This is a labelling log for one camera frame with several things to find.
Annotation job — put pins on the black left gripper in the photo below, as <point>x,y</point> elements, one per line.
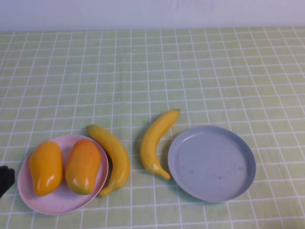
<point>6,177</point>

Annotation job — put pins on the plain yellow mango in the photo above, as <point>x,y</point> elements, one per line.
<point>45,167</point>

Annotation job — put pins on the yellow mango with orange blush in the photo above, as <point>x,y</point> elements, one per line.
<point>82,167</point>

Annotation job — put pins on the yellow banana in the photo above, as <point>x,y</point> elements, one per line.
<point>150,148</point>
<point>116,155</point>

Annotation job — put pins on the grey-blue round plate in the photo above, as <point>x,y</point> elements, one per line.
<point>212,164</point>

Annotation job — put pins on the pink round plate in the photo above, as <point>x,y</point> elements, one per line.
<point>59,202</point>

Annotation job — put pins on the green checkered tablecloth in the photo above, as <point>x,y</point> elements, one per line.
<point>152,71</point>

